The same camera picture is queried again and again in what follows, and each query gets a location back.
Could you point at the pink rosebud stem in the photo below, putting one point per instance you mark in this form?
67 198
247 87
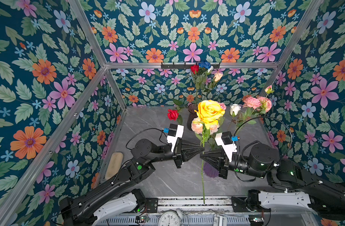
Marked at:
223 106

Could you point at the aluminium front mounting rail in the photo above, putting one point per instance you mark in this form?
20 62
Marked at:
195 202

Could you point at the cream white artificial rose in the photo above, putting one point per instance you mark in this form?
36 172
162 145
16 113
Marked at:
217 77

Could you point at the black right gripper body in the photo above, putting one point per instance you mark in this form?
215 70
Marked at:
223 162

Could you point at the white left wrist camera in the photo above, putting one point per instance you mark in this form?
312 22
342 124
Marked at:
174 132

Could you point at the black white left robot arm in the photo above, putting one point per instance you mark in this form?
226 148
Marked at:
103 202

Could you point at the blue artificial flower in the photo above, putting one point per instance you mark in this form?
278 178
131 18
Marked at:
205 64

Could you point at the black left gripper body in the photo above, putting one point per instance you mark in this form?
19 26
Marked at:
175 158

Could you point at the red artificial rose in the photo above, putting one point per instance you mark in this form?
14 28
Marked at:
194 69
175 113

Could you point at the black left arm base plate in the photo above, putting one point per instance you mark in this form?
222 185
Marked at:
151 205

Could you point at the purple blue ribbed glass vase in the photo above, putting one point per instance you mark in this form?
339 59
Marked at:
210 171

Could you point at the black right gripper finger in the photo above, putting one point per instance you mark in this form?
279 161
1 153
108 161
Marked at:
212 165
212 154

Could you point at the dark pink ribbed glass vase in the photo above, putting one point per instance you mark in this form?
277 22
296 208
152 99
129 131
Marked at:
192 108

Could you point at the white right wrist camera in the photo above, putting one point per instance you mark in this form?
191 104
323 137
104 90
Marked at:
228 142

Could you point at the beige oblong pad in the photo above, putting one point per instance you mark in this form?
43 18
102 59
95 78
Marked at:
114 165

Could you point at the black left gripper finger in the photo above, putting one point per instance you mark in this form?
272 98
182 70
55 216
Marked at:
190 155
192 148

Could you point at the white analog alarm clock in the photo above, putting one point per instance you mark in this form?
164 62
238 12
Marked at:
171 218

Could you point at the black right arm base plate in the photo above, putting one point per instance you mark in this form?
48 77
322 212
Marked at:
244 204

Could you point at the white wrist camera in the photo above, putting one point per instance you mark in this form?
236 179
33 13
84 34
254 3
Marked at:
174 132
228 142

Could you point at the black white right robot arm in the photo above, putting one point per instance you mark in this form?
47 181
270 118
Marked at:
298 189

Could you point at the orange yellow artificial rose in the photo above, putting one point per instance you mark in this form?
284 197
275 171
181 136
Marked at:
210 113

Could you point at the pink artificial flower spray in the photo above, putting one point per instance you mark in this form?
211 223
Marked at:
253 108

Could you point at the white rosebud stem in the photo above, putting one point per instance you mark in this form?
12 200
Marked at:
234 113

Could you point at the cream peony flower stem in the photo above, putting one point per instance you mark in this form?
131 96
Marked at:
202 132

